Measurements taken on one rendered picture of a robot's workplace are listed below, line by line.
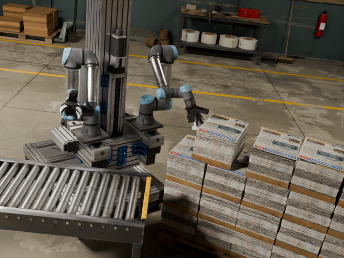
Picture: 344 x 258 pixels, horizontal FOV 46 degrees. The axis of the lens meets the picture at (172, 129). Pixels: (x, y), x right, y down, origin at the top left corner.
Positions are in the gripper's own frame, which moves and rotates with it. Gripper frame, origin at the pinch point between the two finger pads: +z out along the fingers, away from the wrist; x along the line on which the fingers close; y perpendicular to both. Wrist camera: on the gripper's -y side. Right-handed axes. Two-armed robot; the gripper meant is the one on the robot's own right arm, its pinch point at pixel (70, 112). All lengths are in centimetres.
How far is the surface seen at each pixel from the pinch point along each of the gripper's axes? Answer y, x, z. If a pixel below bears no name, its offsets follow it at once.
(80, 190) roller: 42.3, -12.4, 16.2
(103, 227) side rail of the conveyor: 43, -25, 48
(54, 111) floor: 127, 11, -278
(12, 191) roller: 48, 26, 16
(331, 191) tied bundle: 9, -161, 38
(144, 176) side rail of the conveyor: 37, -53, 2
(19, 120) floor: 133, 51, -248
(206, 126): 5, -93, -22
